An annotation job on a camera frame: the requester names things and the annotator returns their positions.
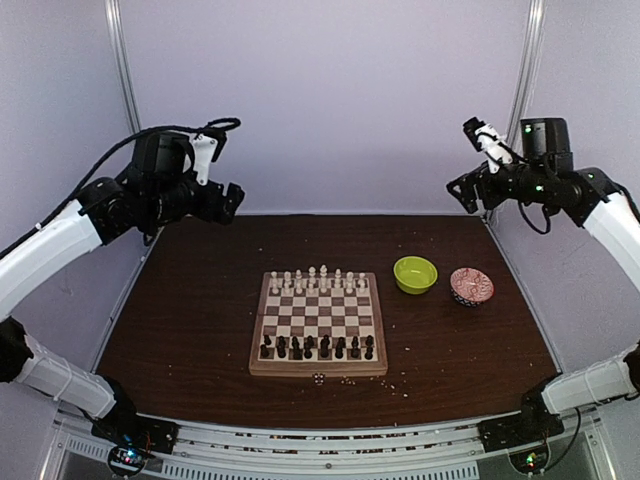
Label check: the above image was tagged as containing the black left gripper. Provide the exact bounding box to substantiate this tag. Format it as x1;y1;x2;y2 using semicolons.
146;176;244;224

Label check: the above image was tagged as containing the aluminium corner post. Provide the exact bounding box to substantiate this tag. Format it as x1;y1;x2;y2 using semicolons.
104;0;141;133
506;0;546;146

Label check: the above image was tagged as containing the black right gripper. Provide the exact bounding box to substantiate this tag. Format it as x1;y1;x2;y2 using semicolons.
447;152;551;213

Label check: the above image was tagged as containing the wooden chess board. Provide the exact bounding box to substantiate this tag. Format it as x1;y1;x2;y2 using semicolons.
249;273;388;378

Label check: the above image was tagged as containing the red patterned bowl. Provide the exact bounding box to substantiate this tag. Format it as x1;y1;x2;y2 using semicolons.
450;267;495;307

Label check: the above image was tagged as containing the left aluminium corner post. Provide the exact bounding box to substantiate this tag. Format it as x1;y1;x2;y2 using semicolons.
104;0;141;133

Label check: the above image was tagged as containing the row of white chess pieces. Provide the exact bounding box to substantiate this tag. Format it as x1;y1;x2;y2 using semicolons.
263;265;375;298

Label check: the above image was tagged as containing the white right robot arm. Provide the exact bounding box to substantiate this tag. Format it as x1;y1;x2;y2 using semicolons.
446;160;639;442

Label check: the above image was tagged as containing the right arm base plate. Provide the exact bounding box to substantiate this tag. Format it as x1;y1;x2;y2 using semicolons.
477;413;564;452

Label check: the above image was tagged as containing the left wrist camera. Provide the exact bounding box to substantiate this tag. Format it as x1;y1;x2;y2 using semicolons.
190;134;224;186

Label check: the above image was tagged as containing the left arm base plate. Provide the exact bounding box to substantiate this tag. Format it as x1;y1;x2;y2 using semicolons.
91;416;179;454

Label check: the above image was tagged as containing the right aluminium corner post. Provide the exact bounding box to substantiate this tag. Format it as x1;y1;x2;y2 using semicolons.
506;0;546;146

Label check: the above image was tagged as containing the aluminium front frame rail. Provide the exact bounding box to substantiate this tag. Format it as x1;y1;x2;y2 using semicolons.
37;405;617;479

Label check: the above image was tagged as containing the lime green bowl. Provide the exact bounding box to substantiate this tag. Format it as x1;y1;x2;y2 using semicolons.
393;256;438;295

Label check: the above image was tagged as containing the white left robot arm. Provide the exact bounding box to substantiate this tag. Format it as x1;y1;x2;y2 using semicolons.
1;174;245;444

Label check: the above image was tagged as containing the dark knight chess piece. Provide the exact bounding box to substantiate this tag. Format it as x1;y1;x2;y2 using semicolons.
349;336;361;360

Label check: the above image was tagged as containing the dark queen chess piece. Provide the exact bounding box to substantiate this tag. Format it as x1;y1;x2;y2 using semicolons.
319;335;331;360

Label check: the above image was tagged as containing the dark king chess piece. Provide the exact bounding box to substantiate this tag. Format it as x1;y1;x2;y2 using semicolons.
334;337;346;359

